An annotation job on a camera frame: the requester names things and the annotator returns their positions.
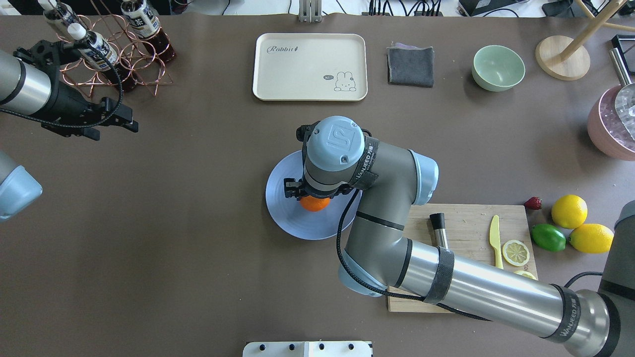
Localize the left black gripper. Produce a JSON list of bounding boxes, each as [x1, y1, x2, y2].
[[42, 84, 139, 141]]

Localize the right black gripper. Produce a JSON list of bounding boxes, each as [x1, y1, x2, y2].
[[284, 177, 348, 200]]

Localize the orange fruit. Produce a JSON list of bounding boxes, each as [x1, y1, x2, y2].
[[299, 196, 331, 212]]

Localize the blue plate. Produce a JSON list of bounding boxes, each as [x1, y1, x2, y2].
[[265, 151, 353, 241]]

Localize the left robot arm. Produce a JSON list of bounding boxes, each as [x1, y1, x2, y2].
[[0, 52, 138, 221]]

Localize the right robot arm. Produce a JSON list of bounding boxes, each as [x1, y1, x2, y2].
[[284, 116, 635, 357]]

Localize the front tea bottle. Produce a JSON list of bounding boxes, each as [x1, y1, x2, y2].
[[67, 23, 137, 92]]

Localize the right rear tea bottle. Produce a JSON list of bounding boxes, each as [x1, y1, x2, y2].
[[120, 0, 176, 63]]

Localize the cream rabbit tray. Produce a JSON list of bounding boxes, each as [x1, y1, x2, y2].
[[252, 33, 368, 102]]

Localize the steel muddler black tip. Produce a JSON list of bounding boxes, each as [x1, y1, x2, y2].
[[429, 212, 449, 249]]

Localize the grey folded cloth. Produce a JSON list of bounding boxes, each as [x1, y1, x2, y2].
[[387, 42, 435, 88]]

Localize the wooden cutting board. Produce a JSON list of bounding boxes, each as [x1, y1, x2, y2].
[[386, 202, 545, 314]]

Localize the yellow plastic knife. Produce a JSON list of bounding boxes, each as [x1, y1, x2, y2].
[[489, 215, 504, 269]]

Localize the upper lemon slice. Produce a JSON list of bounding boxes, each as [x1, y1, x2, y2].
[[502, 239, 531, 267]]

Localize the lemon slice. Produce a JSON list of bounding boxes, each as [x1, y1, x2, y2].
[[502, 239, 531, 267], [514, 270, 538, 280]]

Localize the green bowl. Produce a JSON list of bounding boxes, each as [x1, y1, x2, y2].
[[471, 45, 526, 92]]

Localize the red strawberry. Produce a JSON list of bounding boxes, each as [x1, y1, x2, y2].
[[523, 196, 542, 210]]

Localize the lower lemon slice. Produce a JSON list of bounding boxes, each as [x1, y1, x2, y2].
[[514, 270, 538, 280]]

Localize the green lime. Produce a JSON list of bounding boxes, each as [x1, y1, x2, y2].
[[530, 224, 567, 252]]

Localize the round yellow lemon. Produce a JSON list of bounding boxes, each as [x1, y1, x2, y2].
[[551, 194, 588, 229]]

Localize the wooden stand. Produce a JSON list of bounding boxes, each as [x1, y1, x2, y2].
[[535, 0, 635, 81]]

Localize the oval yellow lemon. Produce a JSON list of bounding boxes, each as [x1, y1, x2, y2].
[[569, 224, 614, 254]]

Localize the pink ice bucket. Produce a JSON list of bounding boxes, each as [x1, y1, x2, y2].
[[587, 85, 635, 161]]

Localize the steel ice scoop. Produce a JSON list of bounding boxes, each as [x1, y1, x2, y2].
[[610, 48, 635, 140]]

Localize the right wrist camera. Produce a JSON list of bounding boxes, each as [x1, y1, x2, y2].
[[295, 120, 320, 142]]

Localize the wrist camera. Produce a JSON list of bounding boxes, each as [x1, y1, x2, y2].
[[13, 40, 82, 68], [295, 120, 320, 142]]

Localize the copper wire bottle rack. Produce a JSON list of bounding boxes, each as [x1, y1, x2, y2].
[[47, 0, 176, 97]]

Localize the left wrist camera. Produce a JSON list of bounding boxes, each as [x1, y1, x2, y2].
[[13, 40, 82, 68]]

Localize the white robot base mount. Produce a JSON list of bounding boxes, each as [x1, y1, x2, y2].
[[242, 341, 374, 357]]

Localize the metal camera pole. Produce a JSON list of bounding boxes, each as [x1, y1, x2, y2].
[[299, 0, 322, 23]]

